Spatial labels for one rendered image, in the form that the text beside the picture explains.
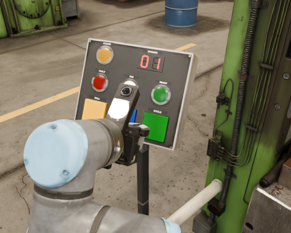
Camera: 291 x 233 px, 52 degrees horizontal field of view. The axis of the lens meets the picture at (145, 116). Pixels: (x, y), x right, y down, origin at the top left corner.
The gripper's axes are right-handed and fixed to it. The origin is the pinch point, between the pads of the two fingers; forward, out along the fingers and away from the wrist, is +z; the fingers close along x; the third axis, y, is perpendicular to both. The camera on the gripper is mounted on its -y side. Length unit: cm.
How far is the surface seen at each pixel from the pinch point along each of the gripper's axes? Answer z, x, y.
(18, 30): 300, -334, -61
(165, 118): 10.2, 2.9, -2.3
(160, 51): 11.0, -2.9, -20.6
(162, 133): 10.2, 2.9, 2.1
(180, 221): 30.3, 10.3, 33.2
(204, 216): 62, 16, 41
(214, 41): 388, -48, -100
